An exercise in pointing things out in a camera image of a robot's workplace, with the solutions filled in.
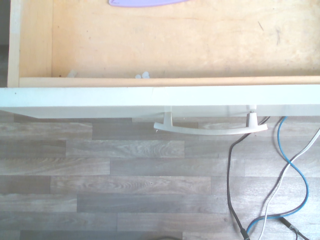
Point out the white wooden drawer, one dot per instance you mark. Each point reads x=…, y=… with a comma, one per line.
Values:
x=160, y=50

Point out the small white plastic cap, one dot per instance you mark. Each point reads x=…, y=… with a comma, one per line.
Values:
x=138, y=76
x=145, y=74

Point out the purple flat plastic item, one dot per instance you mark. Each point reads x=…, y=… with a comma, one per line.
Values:
x=142, y=2

